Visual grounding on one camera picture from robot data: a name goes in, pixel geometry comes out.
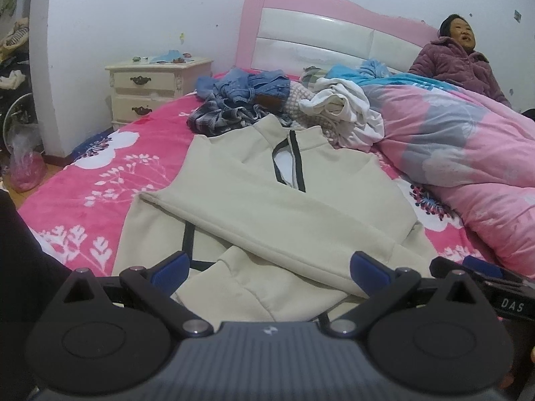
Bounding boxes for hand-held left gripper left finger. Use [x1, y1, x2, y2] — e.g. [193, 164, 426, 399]
[56, 251, 215, 339]

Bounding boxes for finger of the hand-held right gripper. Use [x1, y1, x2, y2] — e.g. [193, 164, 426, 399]
[462, 255, 526, 281]
[430, 257, 489, 285]

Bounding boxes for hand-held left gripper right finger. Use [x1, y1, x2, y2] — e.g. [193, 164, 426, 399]
[327, 251, 488, 339]

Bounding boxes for beige zip sweatshirt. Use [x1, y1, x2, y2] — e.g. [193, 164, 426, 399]
[112, 115, 440, 325]

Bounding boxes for pile of clothes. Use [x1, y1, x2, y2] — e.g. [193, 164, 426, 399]
[0, 19, 32, 90]

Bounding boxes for pink floral bed sheet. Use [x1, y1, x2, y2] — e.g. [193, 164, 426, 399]
[17, 69, 508, 297]

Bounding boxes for pink floral quilt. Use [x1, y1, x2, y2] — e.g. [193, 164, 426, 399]
[326, 60, 535, 280]

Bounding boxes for white garment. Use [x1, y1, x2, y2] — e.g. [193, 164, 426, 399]
[299, 77, 385, 153]

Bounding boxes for pink plastic bag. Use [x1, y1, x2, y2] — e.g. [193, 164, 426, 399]
[8, 134, 47, 193]

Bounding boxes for cream nightstand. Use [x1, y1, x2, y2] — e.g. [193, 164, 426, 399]
[104, 56, 214, 132]

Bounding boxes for pink knit sweater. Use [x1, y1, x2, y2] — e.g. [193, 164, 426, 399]
[280, 81, 339, 147]

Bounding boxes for blue denim jeans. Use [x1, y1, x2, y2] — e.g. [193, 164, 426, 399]
[196, 68, 291, 111]

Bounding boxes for green checked cloth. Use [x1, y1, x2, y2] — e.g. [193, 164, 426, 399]
[300, 67, 333, 84]

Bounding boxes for blue cloth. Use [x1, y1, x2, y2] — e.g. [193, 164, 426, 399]
[148, 49, 185, 64]

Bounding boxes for wheelchair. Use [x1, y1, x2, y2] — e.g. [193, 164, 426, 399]
[0, 60, 36, 155]

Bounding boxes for pink white bed headboard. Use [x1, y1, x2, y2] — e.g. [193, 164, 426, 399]
[235, 0, 439, 80]

